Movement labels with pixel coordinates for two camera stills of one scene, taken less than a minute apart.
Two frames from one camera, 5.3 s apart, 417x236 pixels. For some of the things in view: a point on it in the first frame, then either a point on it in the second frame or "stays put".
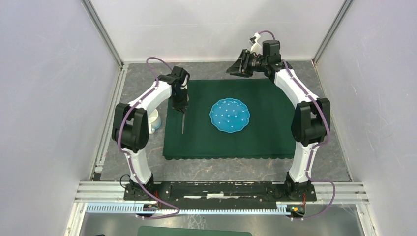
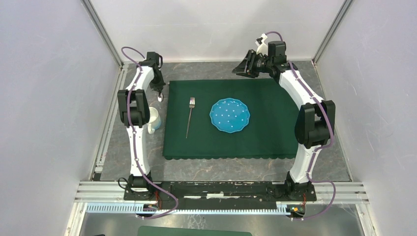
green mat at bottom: [146, 230] stays put
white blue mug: [154, 121] stays put
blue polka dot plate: [230, 115] stays put
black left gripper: [181, 106] → [159, 87]
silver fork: [183, 122] → [192, 105]
